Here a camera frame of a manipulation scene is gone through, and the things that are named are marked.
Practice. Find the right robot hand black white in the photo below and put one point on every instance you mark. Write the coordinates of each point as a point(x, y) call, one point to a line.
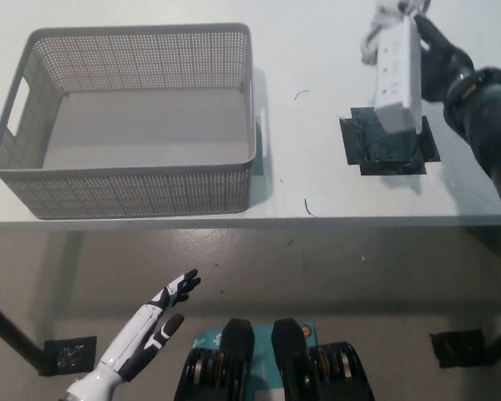
point(442, 58)

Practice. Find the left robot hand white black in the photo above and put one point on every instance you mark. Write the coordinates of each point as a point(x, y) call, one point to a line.
point(146, 330)

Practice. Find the black floor tape patch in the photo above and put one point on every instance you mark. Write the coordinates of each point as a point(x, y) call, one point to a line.
point(71, 355)
point(455, 348)

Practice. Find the black tape patch on table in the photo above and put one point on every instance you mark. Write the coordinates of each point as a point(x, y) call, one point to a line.
point(371, 146)

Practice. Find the black table leg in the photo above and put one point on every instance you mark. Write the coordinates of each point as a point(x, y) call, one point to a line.
point(8, 334)

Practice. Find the gray perforated plastic basket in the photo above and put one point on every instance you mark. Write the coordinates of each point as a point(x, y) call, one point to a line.
point(146, 121)

